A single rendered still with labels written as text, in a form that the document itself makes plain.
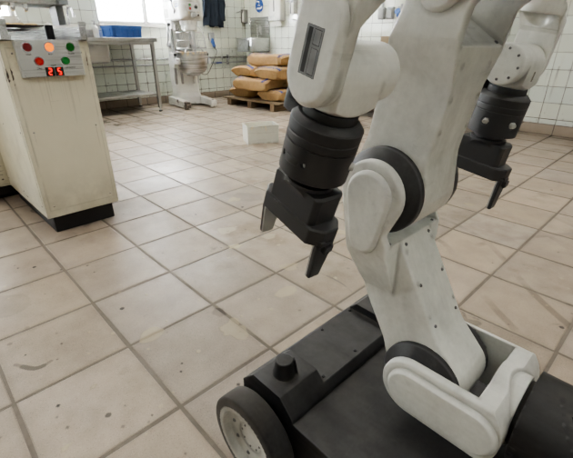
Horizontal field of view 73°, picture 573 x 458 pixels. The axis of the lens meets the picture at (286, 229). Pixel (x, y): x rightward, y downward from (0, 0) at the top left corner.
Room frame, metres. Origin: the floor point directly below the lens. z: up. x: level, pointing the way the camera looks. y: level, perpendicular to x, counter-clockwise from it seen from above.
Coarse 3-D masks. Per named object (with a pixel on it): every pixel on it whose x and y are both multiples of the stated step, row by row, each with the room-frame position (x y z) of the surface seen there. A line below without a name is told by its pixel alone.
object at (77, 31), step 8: (80, 24) 1.85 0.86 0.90; (8, 32) 2.67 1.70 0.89; (16, 32) 2.54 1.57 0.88; (24, 32) 2.43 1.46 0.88; (32, 32) 2.33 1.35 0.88; (40, 32) 2.23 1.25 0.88; (56, 32) 2.05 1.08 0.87; (64, 32) 1.98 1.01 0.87; (72, 32) 1.91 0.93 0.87; (80, 32) 1.85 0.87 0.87
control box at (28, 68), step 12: (36, 48) 1.72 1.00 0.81; (60, 48) 1.78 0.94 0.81; (24, 60) 1.68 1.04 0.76; (48, 60) 1.74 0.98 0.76; (60, 60) 1.78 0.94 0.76; (72, 60) 1.81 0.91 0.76; (24, 72) 1.67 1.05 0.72; (36, 72) 1.71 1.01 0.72; (60, 72) 1.77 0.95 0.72; (72, 72) 1.80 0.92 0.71; (84, 72) 1.83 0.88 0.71
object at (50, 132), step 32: (0, 64) 1.68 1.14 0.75; (0, 96) 1.82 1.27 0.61; (32, 96) 1.70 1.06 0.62; (64, 96) 1.79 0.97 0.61; (96, 96) 1.89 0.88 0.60; (0, 128) 1.98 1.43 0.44; (32, 128) 1.68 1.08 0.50; (64, 128) 1.77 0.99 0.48; (96, 128) 1.87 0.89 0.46; (32, 160) 1.66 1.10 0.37; (64, 160) 1.75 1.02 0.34; (96, 160) 1.85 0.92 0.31; (32, 192) 1.77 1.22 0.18; (64, 192) 1.72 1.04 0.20; (96, 192) 1.82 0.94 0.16; (64, 224) 1.72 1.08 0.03
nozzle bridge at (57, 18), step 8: (0, 0) 2.32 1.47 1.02; (8, 0) 2.34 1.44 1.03; (16, 0) 2.37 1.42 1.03; (24, 0) 2.39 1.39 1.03; (32, 0) 2.42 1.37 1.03; (40, 0) 2.45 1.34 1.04; (48, 0) 2.48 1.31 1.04; (56, 0) 2.50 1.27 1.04; (64, 0) 2.50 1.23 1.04; (56, 8) 2.57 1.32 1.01; (56, 16) 2.57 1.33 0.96; (64, 16) 2.59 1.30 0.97; (56, 24) 2.59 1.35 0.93; (64, 24) 2.58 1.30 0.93
